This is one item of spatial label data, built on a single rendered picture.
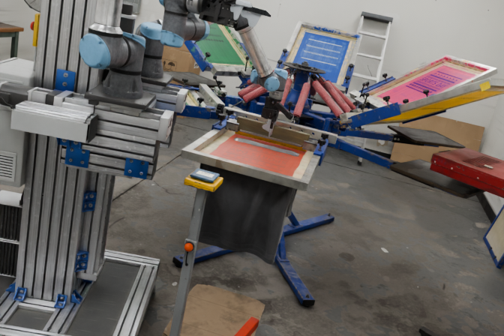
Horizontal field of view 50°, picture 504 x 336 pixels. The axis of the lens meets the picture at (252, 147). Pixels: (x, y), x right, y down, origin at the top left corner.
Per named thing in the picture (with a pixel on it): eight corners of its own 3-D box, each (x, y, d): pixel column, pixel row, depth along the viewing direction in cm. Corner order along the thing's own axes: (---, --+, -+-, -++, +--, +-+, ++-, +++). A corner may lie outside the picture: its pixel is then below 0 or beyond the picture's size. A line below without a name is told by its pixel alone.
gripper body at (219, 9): (239, 29, 168) (206, 21, 172) (246, 1, 166) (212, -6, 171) (228, 25, 161) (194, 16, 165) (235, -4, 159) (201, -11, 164)
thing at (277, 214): (274, 266, 254) (294, 182, 242) (184, 240, 261) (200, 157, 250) (275, 264, 257) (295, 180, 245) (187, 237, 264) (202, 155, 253)
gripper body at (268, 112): (263, 115, 297) (268, 94, 294) (278, 119, 295) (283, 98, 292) (260, 118, 290) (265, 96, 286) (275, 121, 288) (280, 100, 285)
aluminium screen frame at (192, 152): (306, 191, 233) (308, 183, 232) (180, 157, 243) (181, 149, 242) (324, 149, 307) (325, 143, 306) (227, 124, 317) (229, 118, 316)
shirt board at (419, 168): (488, 199, 309) (493, 186, 307) (461, 210, 279) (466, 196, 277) (307, 127, 392) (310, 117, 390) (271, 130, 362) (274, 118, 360)
